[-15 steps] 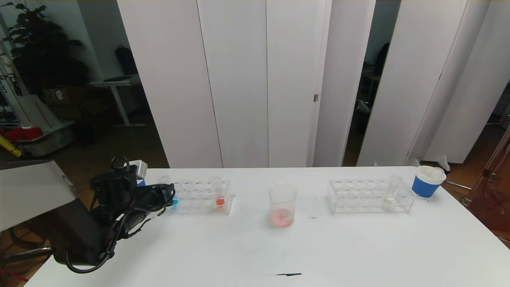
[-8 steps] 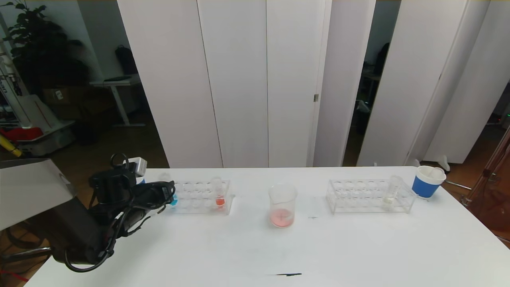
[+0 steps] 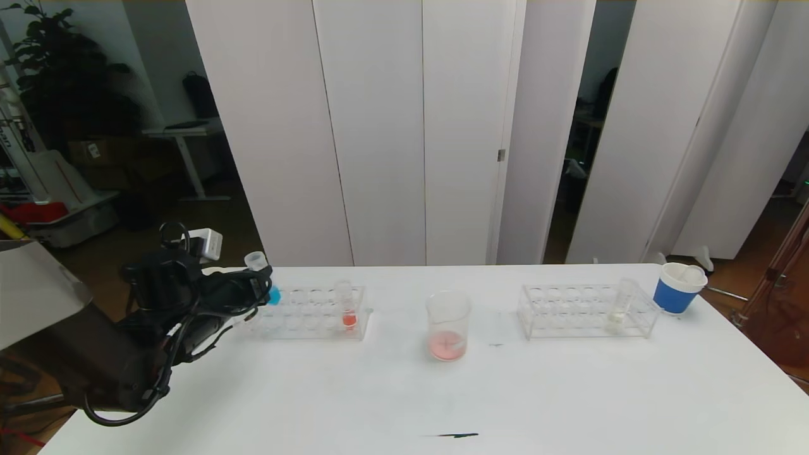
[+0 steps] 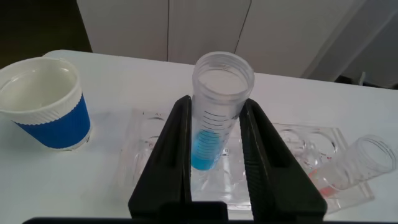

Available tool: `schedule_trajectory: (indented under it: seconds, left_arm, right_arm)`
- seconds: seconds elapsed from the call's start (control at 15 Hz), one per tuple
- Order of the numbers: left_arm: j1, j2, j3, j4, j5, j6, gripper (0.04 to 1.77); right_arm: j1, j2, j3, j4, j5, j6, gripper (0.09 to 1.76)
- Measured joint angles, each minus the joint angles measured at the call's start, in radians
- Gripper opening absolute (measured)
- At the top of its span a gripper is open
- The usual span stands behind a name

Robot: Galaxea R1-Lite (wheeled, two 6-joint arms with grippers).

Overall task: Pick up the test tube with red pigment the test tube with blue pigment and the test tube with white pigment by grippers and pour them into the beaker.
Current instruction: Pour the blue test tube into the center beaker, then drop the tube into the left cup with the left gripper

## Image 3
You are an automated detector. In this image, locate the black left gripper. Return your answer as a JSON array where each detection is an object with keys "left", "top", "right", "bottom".
[{"left": 200, "top": 264, "right": 274, "bottom": 313}]

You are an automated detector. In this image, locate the blue pigment test tube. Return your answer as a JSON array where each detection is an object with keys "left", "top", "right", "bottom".
[{"left": 245, "top": 251, "right": 281, "bottom": 306}]

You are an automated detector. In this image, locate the clear plastic test tube rack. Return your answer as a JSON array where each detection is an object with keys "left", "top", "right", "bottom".
[
  {"left": 517, "top": 283, "right": 661, "bottom": 339},
  {"left": 243, "top": 284, "right": 374, "bottom": 342}
]

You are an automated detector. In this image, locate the clear plastic beaker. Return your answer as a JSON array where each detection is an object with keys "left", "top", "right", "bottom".
[{"left": 425, "top": 291, "right": 473, "bottom": 362}]

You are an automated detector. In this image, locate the white pigment test tube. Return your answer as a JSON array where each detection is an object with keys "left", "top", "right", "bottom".
[{"left": 607, "top": 278, "right": 639, "bottom": 334}]

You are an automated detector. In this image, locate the white standing desk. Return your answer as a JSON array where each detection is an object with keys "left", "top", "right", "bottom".
[{"left": 142, "top": 120, "right": 231, "bottom": 203}]

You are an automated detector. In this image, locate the white folding partition screen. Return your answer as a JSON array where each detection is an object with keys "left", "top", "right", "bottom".
[
  {"left": 185, "top": 0, "right": 596, "bottom": 267},
  {"left": 566, "top": 0, "right": 809, "bottom": 265}
]

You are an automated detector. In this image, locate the black backpack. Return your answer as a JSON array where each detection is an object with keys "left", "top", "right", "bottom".
[{"left": 183, "top": 71, "right": 219, "bottom": 121}]

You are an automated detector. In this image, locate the brown cardboard box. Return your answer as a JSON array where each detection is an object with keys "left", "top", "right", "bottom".
[{"left": 68, "top": 138, "right": 149, "bottom": 187}]

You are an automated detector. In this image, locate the white mobile machine base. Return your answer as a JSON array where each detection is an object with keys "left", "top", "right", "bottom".
[{"left": 0, "top": 60, "right": 121, "bottom": 248}]

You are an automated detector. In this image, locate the red plastic item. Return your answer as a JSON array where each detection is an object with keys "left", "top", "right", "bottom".
[{"left": 0, "top": 201, "right": 69, "bottom": 225}]

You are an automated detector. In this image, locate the yellow black tool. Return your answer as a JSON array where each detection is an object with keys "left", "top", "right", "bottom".
[{"left": 0, "top": 212, "right": 29, "bottom": 241}]

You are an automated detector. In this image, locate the dark green potted plant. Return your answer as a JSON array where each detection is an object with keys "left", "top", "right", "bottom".
[{"left": 3, "top": 0, "right": 143, "bottom": 152}]

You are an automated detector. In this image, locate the black office chair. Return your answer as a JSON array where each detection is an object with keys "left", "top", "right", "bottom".
[{"left": 597, "top": 66, "right": 620, "bottom": 121}]

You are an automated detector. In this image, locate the white blue paper cup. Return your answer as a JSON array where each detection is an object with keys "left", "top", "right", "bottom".
[{"left": 652, "top": 263, "right": 709, "bottom": 315}]

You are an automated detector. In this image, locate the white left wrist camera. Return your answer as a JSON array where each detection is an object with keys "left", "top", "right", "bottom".
[{"left": 188, "top": 229, "right": 223, "bottom": 261}]

